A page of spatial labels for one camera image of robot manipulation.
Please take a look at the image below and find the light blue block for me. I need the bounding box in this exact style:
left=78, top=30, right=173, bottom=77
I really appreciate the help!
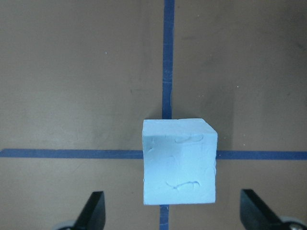
left=142, top=118, right=218, bottom=206

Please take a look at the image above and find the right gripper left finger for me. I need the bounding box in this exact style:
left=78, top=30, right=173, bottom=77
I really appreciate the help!
left=73, top=191, right=106, bottom=230

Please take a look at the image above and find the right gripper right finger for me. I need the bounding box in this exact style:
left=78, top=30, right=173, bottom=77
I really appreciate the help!
left=240, top=189, right=283, bottom=230

